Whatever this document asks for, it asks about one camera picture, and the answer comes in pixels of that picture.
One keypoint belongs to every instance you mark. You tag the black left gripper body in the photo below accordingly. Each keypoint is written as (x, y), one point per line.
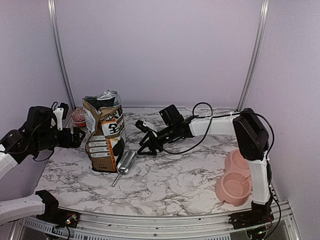
(64, 142)

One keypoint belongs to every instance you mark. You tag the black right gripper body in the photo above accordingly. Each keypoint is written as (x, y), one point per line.
(154, 140)

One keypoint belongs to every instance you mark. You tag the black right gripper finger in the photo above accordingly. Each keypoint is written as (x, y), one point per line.
(148, 135)
(148, 147)

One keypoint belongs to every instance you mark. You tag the brown white dog food bag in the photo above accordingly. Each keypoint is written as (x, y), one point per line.
(105, 123)

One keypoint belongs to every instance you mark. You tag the silver metal scoop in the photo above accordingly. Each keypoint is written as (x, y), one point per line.
(125, 164)

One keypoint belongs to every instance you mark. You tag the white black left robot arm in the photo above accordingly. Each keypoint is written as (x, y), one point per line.
(43, 130)

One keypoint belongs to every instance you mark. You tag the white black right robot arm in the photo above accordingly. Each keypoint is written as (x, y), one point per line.
(252, 140)

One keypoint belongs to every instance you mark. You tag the pink double pet bowl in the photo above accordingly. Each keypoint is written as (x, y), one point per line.
(235, 185)

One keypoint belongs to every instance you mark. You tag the red patterned ceramic bowl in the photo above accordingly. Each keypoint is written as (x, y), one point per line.
(78, 117)

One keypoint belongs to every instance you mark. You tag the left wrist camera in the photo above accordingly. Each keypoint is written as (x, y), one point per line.
(60, 112)

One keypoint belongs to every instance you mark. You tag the right aluminium frame post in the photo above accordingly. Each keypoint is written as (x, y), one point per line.
(259, 38)

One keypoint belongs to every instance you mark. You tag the aluminium frame post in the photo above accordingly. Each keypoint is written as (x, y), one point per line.
(259, 38)
(59, 52)

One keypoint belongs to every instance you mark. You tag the left aluminium frame post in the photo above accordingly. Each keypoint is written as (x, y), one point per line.
(59, 52)

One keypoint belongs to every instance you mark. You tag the front aluminium frame rail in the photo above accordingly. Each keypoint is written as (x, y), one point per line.
(219, 226)

